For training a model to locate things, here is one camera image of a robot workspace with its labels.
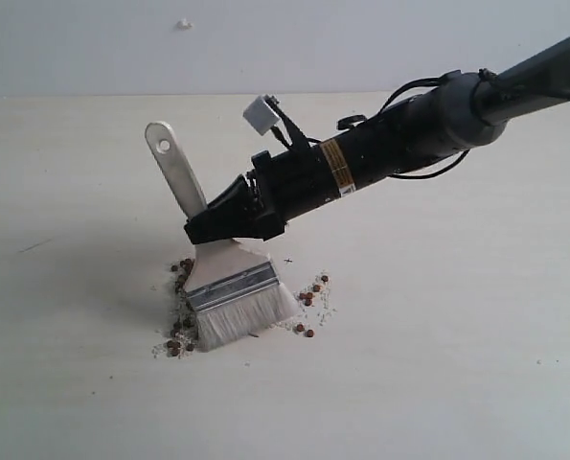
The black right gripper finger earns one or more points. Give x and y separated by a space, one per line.
240 195
231 220

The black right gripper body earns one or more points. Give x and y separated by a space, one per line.
289 185

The white wooden brush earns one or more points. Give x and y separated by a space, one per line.
214 262

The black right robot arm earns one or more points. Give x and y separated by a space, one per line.
450 115

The brown and white grains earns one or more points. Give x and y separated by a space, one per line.
243 305

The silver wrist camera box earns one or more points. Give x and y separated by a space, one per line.
261 115

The white blob on wall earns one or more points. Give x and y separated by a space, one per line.
184 25

